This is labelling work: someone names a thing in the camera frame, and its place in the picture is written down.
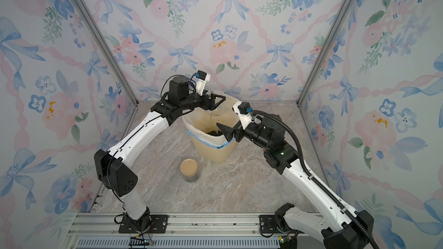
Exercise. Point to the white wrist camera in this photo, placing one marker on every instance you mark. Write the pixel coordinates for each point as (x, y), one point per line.
(200, 82)
(243, 109)

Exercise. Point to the glass jar tan lid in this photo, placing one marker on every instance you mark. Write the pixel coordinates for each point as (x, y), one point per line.
(189, 170)

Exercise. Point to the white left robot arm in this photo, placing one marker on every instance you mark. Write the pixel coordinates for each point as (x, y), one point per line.
(113, 165)

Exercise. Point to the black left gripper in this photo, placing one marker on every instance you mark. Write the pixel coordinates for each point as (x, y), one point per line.
(213, 97)

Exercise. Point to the cream ribbed trash bin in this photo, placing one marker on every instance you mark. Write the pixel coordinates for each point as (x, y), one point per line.
(214, 149)

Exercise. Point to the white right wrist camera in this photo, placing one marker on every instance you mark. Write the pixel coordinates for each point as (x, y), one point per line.
(243, 109)

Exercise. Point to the glass jar with tea leaves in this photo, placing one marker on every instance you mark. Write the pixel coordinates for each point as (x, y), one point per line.
(216, 113)

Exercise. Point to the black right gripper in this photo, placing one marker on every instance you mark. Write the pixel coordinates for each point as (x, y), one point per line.
(230, 132)

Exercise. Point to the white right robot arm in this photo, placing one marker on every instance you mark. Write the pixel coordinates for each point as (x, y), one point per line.
(311, 180)

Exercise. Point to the translucent bin liner blue band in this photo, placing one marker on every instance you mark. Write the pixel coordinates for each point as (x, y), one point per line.
(198, 122)

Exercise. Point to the aluminium mounting rail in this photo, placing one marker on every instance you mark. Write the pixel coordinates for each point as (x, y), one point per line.
(290, 230)

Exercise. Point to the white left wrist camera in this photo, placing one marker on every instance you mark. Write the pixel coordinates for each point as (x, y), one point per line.
(200, 82)

